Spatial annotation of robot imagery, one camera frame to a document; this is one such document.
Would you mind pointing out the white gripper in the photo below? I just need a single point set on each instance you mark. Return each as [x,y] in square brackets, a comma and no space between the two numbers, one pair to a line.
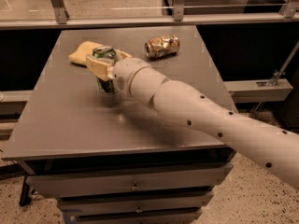
[125,73]

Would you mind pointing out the green soda can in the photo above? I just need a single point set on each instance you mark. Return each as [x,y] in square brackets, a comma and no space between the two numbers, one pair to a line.
[104,59]

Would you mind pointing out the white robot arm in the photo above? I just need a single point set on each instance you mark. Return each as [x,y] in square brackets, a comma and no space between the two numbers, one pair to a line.
[271,147]

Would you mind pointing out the crushed gold soda can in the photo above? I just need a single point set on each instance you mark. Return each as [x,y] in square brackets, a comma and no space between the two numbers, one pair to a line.
[161,46]

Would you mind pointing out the yellow sponge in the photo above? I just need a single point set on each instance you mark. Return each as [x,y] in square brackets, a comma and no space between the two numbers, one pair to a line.
[84,49]

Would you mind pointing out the grey drawer cabinet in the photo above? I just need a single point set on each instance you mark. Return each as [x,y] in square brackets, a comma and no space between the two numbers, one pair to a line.
[107,159]

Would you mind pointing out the metal railing frame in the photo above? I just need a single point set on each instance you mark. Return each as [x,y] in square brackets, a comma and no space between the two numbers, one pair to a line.
[71,14]

